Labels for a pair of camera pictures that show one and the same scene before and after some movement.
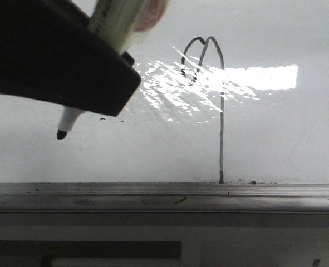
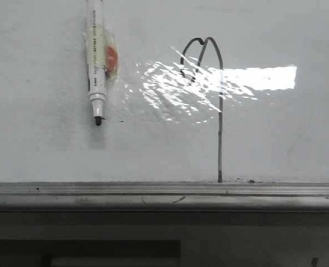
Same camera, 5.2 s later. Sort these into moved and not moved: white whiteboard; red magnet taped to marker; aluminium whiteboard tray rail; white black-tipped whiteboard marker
Moved: white black-tipped whiteboard marker; red magnet taped to marker
Not moved: white whiteboard; aluminium whiteboard tray rail
